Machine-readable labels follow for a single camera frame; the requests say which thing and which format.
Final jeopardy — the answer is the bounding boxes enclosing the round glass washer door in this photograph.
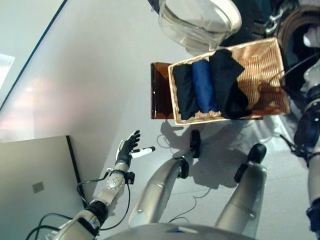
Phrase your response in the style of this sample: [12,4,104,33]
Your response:
[146,0,253,55]

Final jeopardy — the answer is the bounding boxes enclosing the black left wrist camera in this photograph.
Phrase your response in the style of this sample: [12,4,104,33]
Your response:
[124,171,136,185]

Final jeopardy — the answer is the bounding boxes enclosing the large black garment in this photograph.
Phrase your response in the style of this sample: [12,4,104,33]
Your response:
[208,48,253,120]

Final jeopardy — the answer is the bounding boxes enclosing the dark grey washing machine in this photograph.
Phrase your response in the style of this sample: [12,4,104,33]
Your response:
[219,0,320,101]

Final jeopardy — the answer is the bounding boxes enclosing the wicker laundry basket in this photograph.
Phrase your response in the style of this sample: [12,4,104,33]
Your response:
[167,37,291,126]

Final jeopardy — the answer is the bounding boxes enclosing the silver robot torso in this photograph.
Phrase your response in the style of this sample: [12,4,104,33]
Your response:
[102,223,256,240]

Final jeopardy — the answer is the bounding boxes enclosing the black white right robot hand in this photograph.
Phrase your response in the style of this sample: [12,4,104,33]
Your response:
[301,24,320,71]

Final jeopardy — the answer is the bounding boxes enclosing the silver right robot leg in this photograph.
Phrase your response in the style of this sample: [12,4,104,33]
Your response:
[214,159,268,237]

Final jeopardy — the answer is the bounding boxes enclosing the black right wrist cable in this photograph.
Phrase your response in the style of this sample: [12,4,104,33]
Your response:
[279,52,320,87]

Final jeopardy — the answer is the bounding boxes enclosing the lit wall recess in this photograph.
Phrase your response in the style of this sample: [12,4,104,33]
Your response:
[0,53,16,91]

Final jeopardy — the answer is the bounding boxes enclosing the black left robot foot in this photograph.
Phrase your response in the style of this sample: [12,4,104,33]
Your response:
[189,129,202,159]

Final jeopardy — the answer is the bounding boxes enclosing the brown wooden stand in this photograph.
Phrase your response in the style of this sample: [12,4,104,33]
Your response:
[150,62,265,121]

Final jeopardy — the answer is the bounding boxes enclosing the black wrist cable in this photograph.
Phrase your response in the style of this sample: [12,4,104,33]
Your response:
[24,174,131,240]
[279,52,320,87]

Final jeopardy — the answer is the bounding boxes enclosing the grey cabinet panel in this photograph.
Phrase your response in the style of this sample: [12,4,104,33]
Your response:
[0,134,84,240]

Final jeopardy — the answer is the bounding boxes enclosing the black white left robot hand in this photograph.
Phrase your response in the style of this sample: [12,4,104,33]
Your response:
[115,129,157,168]

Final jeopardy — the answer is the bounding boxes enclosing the grey socket plate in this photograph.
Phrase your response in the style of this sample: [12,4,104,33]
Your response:
[32,181,45,194]

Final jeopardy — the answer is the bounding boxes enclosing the blue garment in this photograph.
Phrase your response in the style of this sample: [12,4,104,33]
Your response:
[191,59,218,113]

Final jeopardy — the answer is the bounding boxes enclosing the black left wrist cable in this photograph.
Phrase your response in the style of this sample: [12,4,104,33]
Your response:
[24,174,131,240]

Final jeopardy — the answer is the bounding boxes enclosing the small black garment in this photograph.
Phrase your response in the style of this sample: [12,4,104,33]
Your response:
[172,63,200,121]

